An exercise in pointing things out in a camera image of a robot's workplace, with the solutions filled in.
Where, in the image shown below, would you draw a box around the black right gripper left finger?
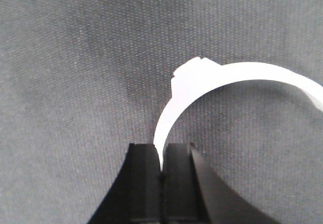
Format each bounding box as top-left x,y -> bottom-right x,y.
88,143 -> 161,223

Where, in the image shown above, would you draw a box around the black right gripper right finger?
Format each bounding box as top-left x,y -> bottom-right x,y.
163,144 -> 274,223

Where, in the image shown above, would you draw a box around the white round pipe clamp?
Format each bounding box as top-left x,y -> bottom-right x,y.
153,57 -> 322,166

